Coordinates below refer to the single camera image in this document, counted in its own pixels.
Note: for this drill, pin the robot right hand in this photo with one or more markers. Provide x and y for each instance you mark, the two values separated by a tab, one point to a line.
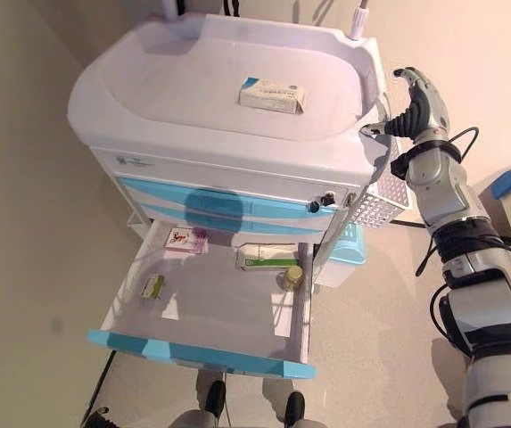
424	116

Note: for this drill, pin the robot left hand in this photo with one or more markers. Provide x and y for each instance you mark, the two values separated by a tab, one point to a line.
99	419

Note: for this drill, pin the white blue medicine box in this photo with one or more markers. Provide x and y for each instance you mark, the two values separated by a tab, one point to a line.
273	93

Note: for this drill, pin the large blue-fronted cart drawer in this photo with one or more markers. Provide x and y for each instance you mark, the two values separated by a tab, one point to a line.
219	303

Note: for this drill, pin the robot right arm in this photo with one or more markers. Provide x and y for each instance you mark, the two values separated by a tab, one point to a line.
442	187

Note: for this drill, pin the small green medicine box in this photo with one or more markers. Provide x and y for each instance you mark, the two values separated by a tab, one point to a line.
153	286

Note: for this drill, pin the pink white medicine box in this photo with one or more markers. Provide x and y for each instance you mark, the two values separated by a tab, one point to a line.
186	241

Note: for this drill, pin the yellow medicine bottle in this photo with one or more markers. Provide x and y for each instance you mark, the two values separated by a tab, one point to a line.
291	278

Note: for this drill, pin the slim blue-fronted cart drawer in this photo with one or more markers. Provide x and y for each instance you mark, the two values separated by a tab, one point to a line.
148	189
161	214

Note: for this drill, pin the white perforated basket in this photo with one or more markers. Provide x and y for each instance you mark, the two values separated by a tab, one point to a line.
380	205

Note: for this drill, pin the blue bed corner bumper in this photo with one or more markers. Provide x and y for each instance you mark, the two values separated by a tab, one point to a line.
505	185

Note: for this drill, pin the silver cart latch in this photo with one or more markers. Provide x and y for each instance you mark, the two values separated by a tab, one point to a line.
351	198

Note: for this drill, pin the metal IV pole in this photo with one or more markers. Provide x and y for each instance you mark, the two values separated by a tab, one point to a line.
357	22

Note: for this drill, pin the black keys in lock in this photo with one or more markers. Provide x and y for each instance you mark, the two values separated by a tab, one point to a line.
319	203

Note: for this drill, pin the white bin with blue lid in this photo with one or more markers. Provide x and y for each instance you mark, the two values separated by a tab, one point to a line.
346	254

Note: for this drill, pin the white blue medical cart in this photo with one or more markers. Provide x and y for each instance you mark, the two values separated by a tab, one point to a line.
219	147

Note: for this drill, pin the long green white box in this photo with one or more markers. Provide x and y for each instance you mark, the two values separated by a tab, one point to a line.
266	258

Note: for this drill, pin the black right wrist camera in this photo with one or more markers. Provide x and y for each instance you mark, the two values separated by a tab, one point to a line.
400	165

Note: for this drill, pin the cream hospital bed frame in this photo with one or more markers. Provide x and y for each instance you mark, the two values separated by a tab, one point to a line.
496	209

